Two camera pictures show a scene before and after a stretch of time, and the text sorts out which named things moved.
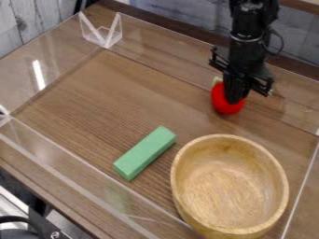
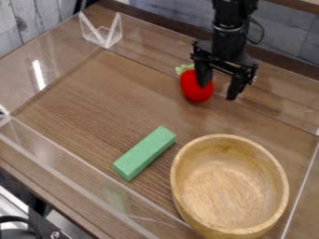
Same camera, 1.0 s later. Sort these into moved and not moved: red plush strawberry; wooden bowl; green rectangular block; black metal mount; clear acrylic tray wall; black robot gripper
Moved: red plush strawberry; black robot gripper
Not moved: wooden bowl; green rectangular block; black metal mount; clear acrylic tray wall
